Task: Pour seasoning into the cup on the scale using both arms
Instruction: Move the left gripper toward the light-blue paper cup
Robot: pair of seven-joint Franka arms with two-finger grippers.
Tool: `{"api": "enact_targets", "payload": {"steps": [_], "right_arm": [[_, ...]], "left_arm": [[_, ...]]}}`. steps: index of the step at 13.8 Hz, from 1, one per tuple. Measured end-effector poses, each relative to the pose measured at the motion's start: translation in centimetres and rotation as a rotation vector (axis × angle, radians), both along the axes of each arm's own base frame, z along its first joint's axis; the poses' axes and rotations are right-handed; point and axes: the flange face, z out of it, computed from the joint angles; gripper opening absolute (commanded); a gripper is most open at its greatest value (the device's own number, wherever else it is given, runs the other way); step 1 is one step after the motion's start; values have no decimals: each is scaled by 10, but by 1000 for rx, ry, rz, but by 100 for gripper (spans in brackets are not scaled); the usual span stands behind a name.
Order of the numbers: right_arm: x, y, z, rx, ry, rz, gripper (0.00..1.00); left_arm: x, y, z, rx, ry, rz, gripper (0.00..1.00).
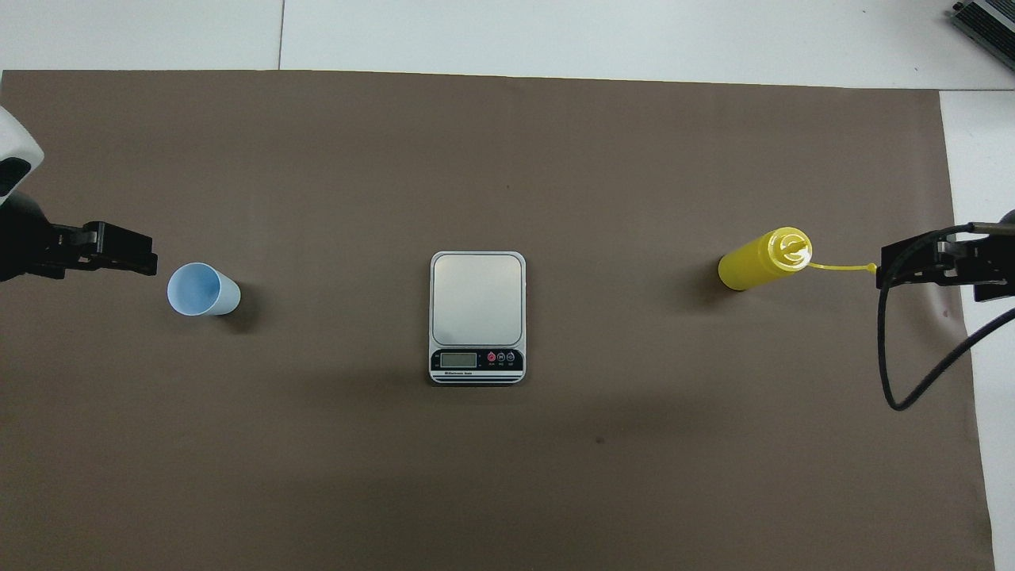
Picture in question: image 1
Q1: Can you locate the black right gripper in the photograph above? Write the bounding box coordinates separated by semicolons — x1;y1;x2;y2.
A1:
876;210;1015;303

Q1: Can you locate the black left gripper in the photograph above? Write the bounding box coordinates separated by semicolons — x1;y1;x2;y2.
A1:
0;190;158;283

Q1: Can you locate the light blue plastic cup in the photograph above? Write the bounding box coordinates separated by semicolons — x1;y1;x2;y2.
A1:
167;262;241;317

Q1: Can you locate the yellow squeeze bottle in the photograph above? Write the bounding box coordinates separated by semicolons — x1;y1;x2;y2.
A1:
718;226;879;293

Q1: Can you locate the silver digital kitchen scale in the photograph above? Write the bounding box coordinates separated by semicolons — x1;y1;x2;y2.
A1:
429;251;527;387

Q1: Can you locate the grey ribbed metal device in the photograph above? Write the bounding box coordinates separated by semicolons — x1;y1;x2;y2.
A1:
952;0;1015;74

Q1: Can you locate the brown paper table mat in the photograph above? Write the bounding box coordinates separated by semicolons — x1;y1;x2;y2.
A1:
0;70;997;571

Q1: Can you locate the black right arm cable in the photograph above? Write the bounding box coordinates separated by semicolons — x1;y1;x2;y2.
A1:
875;223;1015;412

